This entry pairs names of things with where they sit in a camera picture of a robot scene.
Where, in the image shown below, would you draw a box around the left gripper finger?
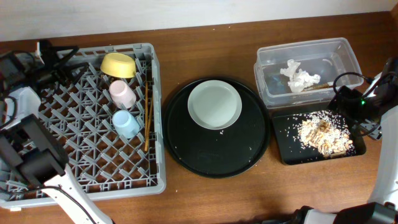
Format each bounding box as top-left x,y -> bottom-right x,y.
51,45 -> 79,68
58,62 -> 89,87

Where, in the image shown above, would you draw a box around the food scraps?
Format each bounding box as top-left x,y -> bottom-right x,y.
281,110 -> 354,159

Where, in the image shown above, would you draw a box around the gold foil wrapper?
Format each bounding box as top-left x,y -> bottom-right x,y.
304,82 -> 333,91

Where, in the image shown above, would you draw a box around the yellow bowl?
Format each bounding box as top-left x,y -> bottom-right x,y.
100,53 -> 136,78

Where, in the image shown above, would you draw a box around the pink cup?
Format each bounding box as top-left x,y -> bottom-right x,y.
109,80 -> 136,109

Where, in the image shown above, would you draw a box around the white napkin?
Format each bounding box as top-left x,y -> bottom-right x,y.
280,59 -> 320,93

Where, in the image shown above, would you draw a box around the blue cup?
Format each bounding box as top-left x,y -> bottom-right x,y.
112,110 -> 141,139

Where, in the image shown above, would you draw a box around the grey plate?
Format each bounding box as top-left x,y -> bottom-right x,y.
187,80 -> 243,130

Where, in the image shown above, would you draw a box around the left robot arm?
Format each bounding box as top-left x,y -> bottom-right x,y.
1,40 -> 113,223

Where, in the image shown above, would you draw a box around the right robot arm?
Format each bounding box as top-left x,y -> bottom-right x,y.
271,57 -> 397,223

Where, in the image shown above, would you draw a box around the grey dishwasher rack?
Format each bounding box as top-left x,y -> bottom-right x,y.
1,43 -> 166,209

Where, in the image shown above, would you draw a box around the clear plastic bin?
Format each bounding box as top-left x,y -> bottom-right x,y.
254,37 -> 361,110

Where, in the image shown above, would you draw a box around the black rectangular tray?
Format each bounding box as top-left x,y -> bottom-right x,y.
272,104 -> 366,165

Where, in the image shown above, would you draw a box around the round black tray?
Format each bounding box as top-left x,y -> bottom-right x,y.
162,78 -> 271,179

